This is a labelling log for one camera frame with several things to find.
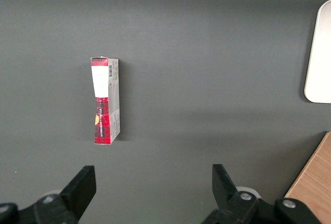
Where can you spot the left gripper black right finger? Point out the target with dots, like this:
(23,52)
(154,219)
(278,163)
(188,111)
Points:
(227,195)

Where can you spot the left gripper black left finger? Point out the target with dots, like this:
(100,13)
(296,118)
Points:
(77,193)

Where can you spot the beige plastic tray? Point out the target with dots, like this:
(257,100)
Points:
(320,61)

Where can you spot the red plaid carton box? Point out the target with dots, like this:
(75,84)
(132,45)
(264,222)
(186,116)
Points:
(102,120)

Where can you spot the wooden two-drawer cabinet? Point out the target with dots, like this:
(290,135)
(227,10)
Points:
(316,182)

